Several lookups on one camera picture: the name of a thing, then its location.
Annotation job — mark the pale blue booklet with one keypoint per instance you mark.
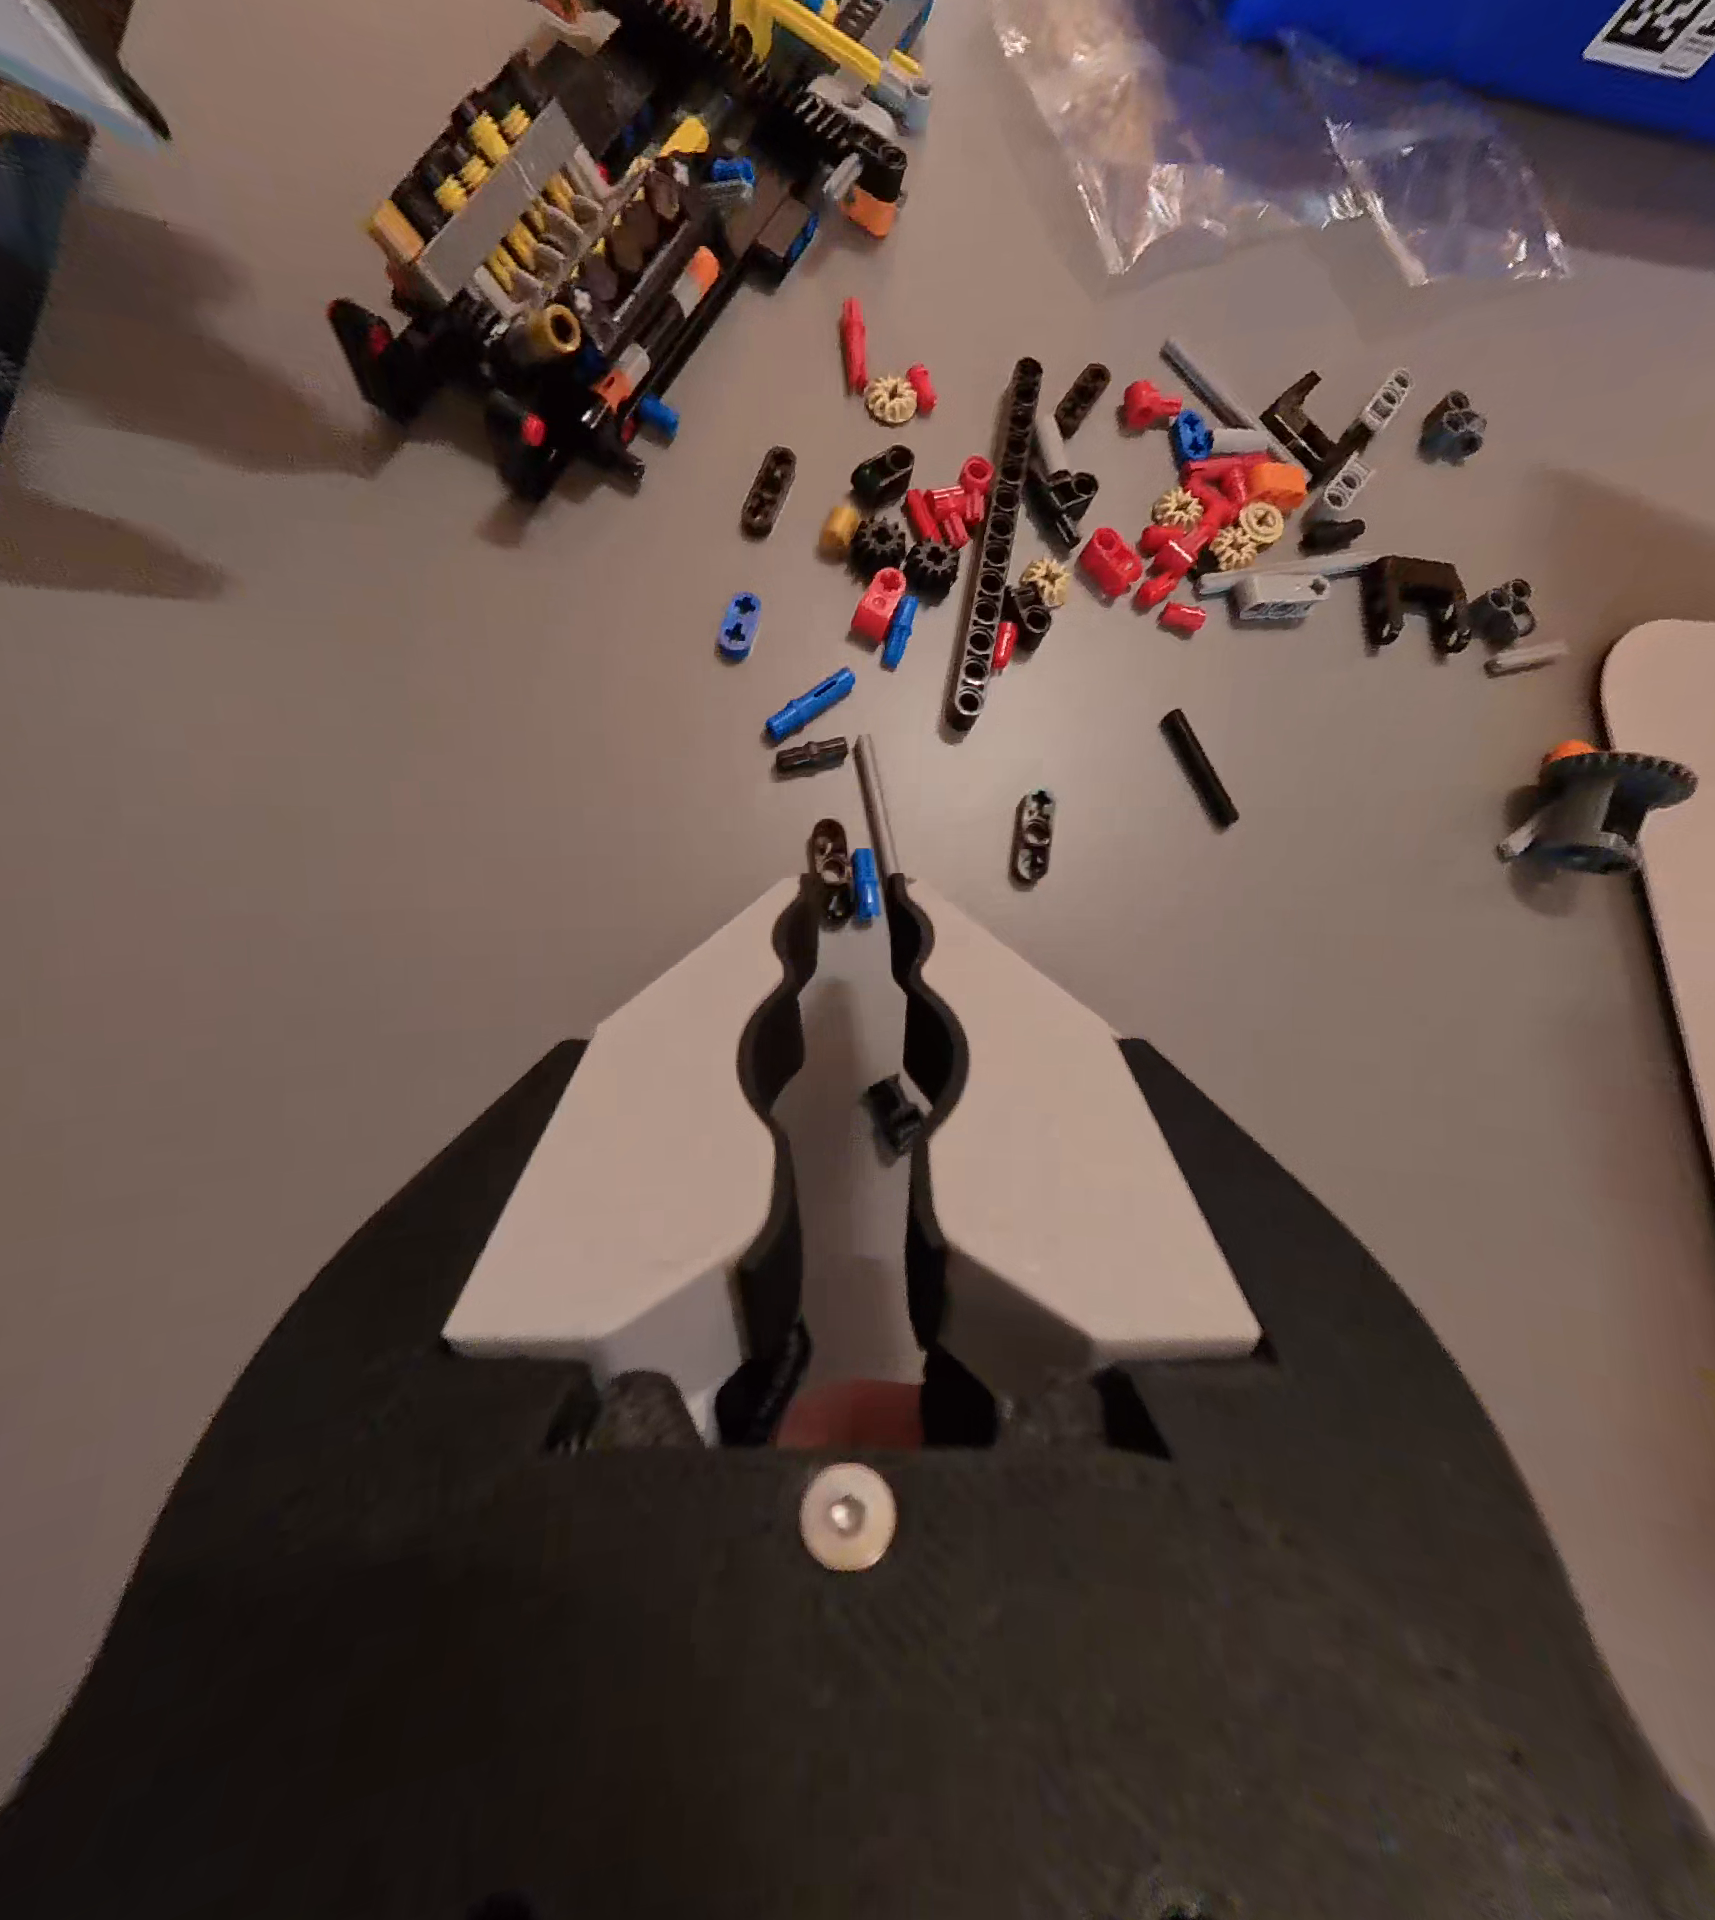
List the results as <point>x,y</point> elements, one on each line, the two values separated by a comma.
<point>2,45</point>

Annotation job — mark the black yellow lego vehicle model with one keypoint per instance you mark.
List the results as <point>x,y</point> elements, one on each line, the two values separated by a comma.
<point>558,255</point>

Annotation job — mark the black short lego liftarm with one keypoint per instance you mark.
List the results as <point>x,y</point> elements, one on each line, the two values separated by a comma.
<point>768,491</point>
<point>1032,836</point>

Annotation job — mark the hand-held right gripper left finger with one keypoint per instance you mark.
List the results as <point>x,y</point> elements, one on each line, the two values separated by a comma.
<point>602,1184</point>

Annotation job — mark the dark lego pin connector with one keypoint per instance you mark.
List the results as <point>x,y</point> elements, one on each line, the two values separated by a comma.
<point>830,867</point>

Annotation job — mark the black lego connector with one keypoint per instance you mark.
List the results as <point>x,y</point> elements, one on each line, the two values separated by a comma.
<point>894,1114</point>

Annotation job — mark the blue short lego liftarm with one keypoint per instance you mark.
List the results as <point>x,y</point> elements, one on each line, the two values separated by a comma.
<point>740,627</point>

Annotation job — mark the long grey lego axle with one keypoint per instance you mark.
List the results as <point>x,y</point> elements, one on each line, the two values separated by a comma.
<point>876,795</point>

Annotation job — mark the grey lego gear assembly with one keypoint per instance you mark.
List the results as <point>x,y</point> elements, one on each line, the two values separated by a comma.
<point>1599,811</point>

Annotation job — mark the pile of loose lego pieces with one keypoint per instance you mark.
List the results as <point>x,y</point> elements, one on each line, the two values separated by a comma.
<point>1172,510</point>

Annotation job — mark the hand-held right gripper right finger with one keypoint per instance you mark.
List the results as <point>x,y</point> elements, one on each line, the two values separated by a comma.
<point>1082,1184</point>

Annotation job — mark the blue box with printed tag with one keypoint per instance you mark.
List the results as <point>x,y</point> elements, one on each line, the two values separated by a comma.
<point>1487,45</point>

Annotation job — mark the clear plastic bag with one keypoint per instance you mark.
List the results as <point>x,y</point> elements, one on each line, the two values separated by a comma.
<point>1248,164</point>

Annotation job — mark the black lego axle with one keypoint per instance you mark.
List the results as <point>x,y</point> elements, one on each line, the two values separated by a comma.
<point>1200,768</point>

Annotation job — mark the black lego pin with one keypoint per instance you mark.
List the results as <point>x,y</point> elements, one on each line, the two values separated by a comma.
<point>810,755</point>

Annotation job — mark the blue long lego pin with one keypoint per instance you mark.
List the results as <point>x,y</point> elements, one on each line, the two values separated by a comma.
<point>808,704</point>

